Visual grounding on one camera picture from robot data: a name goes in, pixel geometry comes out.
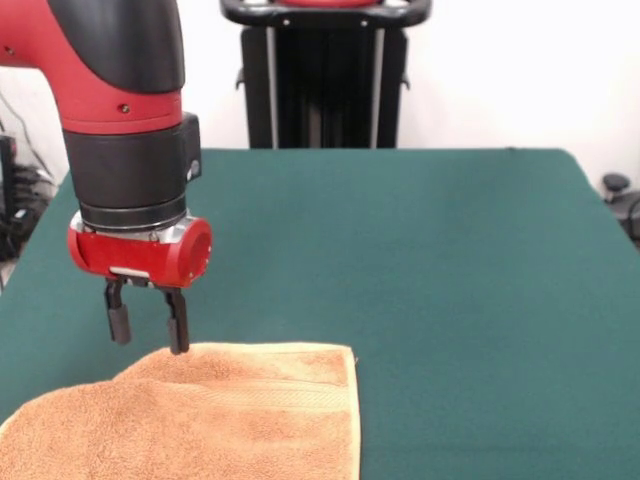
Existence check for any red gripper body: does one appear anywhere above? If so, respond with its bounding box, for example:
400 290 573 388
66 217 215 291

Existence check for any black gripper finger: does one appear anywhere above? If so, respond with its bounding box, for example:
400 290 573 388
103 276 133 347
162 287 191 356

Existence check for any orange terry towel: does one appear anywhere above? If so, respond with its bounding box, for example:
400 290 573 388
0 341 362 480

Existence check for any black electronics box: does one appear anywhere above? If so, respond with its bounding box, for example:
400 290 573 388
0 133 19 262

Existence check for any dark green table cloth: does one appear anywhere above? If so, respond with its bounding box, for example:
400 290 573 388
0 146 640 480

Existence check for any black office chair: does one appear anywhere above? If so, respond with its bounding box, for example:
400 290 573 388
601 172 640 251

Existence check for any black cable bundle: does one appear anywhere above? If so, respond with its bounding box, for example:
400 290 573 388
10 163 57 236

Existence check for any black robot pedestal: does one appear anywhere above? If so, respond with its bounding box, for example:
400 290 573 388
218 0 432 150

